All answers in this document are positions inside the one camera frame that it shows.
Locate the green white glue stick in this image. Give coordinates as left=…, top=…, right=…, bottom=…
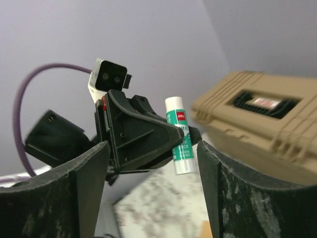
left=165, top=96, right=196, bottom=175

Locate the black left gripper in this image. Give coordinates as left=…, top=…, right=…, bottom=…
left=95, top=90, right=184, bottom=185

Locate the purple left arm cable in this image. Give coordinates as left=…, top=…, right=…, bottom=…
left=0, top=62, right=93, bottom=185

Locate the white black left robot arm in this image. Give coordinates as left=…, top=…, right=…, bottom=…
left=24, top=90, right=184, bottom=184

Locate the brown paper envelope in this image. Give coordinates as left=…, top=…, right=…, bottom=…
left=200, top=221, right=213, bottom=238

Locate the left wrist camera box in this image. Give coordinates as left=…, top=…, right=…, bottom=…
left=88, top=59, right=132, bottom=103

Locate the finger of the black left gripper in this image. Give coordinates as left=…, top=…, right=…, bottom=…
left=189, top=126, right=202, bottom=146

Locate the tan plastic tool case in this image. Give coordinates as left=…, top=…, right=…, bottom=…
left=191, top=71, right=317, bottom=185

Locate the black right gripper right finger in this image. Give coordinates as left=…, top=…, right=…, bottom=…
left=197, top=141, right=317, bottom=238

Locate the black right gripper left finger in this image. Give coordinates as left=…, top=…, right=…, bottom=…
left=0, top=142, right=110, bottom=238

